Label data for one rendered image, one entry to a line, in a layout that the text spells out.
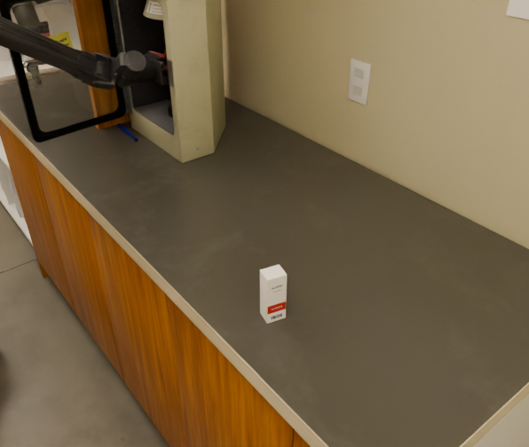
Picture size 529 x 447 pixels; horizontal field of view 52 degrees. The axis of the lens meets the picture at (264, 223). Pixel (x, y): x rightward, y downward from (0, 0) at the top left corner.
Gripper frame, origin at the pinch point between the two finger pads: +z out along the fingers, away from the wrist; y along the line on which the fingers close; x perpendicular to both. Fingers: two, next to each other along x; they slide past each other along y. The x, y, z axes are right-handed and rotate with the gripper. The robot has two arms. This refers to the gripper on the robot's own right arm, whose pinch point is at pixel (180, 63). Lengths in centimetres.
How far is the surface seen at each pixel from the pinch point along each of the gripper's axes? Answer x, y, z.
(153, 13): -15.6, -3.2, -8.4
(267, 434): 44, -88, -36
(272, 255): 24, -65, -17
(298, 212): 24, -55, -1
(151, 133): 20.2, 3.3, -10.7
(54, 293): 116, 71, -39
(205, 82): 1.7, -14.6, -0.8
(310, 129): 22.8, -20.9, 32.8
